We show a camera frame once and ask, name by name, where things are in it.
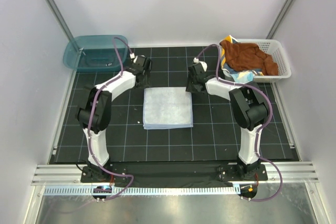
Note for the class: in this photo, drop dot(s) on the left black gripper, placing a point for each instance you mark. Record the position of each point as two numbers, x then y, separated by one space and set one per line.
146 84

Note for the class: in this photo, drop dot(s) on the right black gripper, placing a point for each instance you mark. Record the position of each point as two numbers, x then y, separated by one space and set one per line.
189 87

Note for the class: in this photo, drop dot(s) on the blue bear towel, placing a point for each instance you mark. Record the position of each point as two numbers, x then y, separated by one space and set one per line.
167 108

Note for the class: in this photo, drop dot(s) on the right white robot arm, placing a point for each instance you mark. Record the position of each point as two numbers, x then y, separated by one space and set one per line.
250 107

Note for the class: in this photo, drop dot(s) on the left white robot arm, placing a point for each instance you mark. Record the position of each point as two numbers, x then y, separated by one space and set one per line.
95 107

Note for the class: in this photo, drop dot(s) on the colourful patterned towel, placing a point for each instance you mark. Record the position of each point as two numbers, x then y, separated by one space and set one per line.
241 76

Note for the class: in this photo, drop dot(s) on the brown towel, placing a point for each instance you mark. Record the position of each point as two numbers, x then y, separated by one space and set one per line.
248 56

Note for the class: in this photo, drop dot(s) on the teal plastic tub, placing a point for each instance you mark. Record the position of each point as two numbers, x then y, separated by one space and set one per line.
96 53

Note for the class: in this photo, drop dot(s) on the white plastic basket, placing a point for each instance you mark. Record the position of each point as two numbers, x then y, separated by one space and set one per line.
275 49

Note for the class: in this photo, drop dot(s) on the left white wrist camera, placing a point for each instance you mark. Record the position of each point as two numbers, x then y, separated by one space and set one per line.
137 60

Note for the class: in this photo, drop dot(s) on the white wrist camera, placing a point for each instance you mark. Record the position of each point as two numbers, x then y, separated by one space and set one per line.
200 66
137 60

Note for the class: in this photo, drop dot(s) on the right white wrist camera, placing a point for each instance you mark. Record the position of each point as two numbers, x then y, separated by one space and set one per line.
200 66

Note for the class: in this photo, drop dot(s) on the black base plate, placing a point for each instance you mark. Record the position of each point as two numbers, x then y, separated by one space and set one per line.
184 174

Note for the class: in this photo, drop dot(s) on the right aluminium corner post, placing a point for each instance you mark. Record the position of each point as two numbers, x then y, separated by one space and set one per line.
280 17

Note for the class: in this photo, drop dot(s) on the white slotted cable duct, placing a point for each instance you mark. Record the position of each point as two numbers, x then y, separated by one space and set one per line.
99 191

